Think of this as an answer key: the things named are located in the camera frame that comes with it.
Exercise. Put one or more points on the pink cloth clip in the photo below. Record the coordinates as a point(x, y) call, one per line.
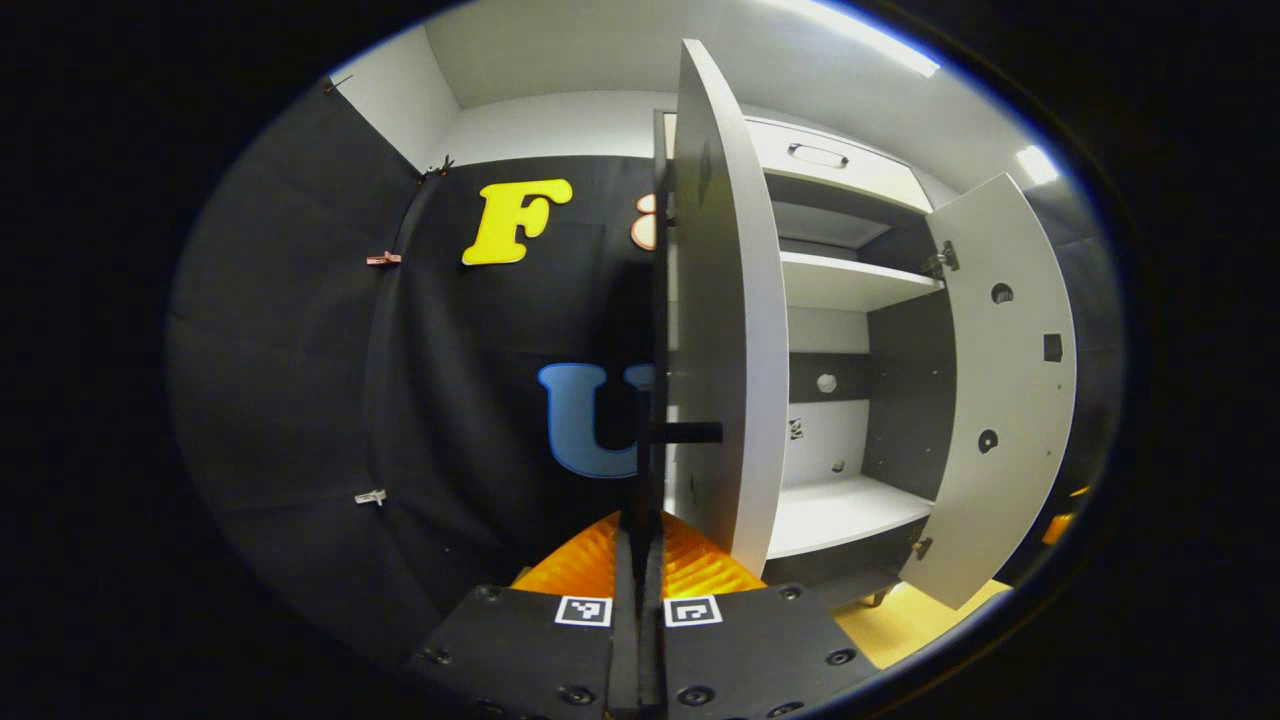
point(383, 259)

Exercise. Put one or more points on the white cabinet shelf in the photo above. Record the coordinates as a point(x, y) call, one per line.
point(850, 285)
point(840, 515)

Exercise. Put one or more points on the black cloth clip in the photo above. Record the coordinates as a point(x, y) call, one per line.
point(440, 166)

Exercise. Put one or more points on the grey double-door shoe cabinet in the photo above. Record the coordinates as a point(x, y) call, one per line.
point(910, 400)

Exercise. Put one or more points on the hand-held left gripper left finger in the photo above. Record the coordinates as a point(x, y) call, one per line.
point(625, 650)

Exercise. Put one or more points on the silver cloth clip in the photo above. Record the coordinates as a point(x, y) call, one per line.
point(370, 496)

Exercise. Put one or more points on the black backdrop cloth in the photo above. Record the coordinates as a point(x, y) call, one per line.
point(300, 380)

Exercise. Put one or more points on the metal door hinge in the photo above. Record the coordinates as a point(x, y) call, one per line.
point(942, 260)
point(921, 548)

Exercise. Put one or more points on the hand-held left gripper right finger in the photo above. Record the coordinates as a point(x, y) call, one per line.
point(652, 650)

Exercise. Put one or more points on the grey cabinet drawer front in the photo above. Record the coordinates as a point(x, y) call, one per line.
point(880, 175)

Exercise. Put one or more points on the grey cabinet door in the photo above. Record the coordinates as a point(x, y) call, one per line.
point(1010, 480)
point(730, 300)

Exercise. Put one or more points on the small ceiling light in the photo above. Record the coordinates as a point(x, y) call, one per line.
point(1037, 165)

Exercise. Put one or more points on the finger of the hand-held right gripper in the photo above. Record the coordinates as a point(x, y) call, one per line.
point(1060, 520)

